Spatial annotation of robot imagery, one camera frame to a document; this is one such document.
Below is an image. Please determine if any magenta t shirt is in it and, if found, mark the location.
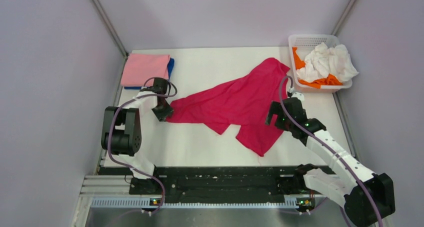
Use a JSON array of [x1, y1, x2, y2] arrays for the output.
[[166, 58, 290, 157]]

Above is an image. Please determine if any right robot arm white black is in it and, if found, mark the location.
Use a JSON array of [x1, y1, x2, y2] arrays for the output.
[[265, 97, 396, 227]]

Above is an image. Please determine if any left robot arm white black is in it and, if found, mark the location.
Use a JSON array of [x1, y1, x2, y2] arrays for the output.
[[100, 77, 178, 196]]

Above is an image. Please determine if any folded blue t shirt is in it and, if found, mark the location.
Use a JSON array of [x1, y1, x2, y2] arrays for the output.
[[123, 58, 175, 90]]

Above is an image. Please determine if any folded pink t shirt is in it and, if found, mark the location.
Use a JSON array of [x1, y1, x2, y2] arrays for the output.
[[120, 53, 171, 87]]

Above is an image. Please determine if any orange t shirt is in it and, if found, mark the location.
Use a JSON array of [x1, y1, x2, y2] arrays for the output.
[[292, 47, 343, 89]]

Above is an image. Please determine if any crumpled white t shirt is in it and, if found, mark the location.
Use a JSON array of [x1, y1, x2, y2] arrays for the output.
[[297, 42, 359, 84]]

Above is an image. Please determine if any white plastic basket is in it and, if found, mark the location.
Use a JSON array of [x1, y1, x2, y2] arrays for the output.
[[288, 34, 353, 93]]

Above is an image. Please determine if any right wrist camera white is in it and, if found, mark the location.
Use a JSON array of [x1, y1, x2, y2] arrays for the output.
[[287, 91, 305, 102]]

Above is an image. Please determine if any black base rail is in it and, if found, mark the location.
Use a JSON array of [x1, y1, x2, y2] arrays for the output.
[[127, 165, 329, 205]]

